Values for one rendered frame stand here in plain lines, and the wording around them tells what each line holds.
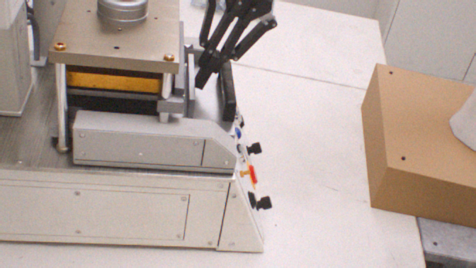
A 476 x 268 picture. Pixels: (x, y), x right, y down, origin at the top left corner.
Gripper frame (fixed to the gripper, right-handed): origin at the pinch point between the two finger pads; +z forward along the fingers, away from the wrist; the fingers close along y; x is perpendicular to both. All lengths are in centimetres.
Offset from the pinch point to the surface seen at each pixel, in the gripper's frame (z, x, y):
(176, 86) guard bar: -1.0, -11.3, -6.1
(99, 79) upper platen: 3.3, -10.3, -16.8
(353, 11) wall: 40, 221, 127
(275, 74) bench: 18, 48, 32
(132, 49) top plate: -3.9, -10.9, -14.4
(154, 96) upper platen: 2.7, -10.3, -8.2
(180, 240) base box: 24.0, -17.0, 6.2
